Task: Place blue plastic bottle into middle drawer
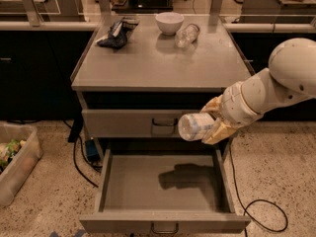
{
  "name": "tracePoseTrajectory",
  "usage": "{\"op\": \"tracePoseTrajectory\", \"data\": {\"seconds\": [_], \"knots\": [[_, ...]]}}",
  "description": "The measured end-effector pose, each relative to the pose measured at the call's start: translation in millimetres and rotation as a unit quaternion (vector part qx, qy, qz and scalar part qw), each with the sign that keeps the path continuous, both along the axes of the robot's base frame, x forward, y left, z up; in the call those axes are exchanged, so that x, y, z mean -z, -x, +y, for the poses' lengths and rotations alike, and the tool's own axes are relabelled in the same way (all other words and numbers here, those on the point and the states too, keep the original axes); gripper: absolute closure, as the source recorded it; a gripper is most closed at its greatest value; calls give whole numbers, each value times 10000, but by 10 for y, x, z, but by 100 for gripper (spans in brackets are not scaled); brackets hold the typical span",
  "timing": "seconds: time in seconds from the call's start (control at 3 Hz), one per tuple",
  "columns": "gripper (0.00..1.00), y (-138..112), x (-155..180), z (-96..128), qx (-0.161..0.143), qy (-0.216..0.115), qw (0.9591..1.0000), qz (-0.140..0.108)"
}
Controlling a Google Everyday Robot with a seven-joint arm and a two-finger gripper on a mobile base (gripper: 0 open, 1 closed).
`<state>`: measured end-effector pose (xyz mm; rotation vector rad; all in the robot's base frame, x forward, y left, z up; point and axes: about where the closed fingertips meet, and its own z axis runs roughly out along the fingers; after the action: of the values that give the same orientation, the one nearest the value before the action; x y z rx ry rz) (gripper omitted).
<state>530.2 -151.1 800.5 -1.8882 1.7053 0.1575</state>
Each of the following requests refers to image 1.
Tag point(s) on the grey metal drawer cabinet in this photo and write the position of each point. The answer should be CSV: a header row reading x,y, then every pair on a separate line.
x,y
151,73

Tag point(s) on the green produce in bin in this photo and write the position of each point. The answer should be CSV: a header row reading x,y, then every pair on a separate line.
x,y
8,151

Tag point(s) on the open middle grey drawer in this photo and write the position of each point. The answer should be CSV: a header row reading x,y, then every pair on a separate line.
x,y
164,193

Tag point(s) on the clear empty plastic bottle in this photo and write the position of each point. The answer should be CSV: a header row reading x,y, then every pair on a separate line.
x,y
187,35

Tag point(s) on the closed top grey drawer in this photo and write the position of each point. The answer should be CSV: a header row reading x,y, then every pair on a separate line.
x,y
133,123

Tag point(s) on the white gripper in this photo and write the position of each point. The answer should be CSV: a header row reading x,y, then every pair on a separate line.
x,y
232,107

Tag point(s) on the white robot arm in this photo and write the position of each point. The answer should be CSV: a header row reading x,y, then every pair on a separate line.
x,y
290,78

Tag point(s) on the blue power adapter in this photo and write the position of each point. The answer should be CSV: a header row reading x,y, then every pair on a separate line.
x,y
91,151

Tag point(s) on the white ceramic bowl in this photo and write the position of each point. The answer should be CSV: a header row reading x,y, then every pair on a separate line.
x,y
169,22

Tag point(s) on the clear plastic storage bin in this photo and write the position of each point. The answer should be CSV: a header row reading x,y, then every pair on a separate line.
x,y
23,163

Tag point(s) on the dark blue chip bag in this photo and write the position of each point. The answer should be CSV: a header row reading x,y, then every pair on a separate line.
x,y
118,34

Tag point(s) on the blue label plastic bottle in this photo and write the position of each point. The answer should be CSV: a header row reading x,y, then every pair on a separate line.
x,y
193,127

